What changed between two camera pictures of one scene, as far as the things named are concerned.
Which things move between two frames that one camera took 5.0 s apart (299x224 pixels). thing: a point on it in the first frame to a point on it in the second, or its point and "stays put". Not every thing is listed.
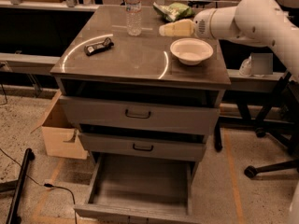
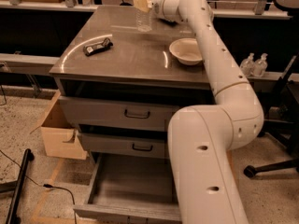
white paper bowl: (191, 51) stays put
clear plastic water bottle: (134, 10) to (144, 18)
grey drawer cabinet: (133, 94) stays put
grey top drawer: (135, 115) stays put
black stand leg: (13, 217) stays put
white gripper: (203, 23) to (156, 4)
